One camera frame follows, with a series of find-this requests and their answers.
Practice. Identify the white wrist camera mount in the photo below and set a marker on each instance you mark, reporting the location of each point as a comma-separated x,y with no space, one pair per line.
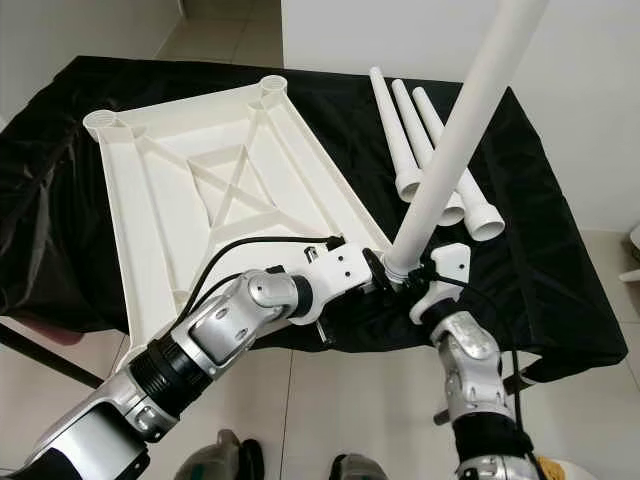
450,262
338,270

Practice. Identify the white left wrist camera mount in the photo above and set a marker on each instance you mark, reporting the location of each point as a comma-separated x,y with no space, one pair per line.
338,270

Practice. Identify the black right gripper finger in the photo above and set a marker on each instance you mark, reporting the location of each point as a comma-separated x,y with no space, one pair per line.
376,272

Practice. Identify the grey robot left foot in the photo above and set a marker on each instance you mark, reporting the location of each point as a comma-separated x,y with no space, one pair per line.
220,460

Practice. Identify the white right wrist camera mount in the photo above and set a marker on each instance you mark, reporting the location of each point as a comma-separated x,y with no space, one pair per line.
450,262

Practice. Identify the pink cloth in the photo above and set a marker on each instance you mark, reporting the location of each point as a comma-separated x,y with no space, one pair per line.
40,332

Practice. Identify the yellow cloth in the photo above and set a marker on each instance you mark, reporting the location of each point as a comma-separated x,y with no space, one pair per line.
548,466

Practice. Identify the black tablecloth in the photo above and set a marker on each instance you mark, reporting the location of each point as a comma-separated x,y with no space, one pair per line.
550,260

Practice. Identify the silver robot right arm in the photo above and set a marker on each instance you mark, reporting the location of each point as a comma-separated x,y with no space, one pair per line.
470,365

